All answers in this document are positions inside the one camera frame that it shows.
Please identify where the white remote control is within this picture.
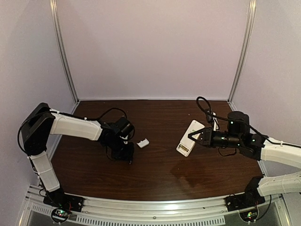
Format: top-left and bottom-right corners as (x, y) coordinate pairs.
(176, 120), (205, 157)

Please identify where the gold AAA battery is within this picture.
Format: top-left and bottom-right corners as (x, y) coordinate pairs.
(179, 145), (189, 152)

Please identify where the white battery cover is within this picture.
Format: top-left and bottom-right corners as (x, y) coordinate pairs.
(137, 138), (150, 148)

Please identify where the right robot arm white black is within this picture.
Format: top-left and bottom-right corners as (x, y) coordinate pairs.
(188, 111), (301, 199)

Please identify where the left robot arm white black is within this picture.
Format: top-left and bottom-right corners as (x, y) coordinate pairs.
(17, 103), (135, 206)

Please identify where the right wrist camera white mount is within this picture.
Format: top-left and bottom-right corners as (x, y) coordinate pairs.
(205, 108), (220, 131)

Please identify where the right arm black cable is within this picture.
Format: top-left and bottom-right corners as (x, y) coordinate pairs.
(196, 96), (301, 149)

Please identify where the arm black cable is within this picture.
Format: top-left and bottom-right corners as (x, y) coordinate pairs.
(17, 107), (129, 153)
(196, 96), (301, 149)

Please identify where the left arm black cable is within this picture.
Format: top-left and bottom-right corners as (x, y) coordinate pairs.
(17, 107), (129, 153)

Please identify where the front aluminium rail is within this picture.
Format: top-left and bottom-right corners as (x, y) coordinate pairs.
(24, 185), (283, 226)

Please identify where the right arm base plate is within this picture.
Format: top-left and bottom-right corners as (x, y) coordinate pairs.
(224, 193), (265, 212)

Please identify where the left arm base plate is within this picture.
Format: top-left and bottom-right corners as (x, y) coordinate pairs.
(43, 193), (84, 212)

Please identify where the right aluminium frame post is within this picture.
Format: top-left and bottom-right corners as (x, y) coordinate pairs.
(228, 0), (257, 103)

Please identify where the aluminium frame post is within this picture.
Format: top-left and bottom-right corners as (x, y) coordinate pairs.
(228, 0), (257, 103)
(49, 0), (79, 103)

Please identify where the left aluminium frame post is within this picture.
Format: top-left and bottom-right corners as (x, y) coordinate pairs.
(49, 0), (79, 103)

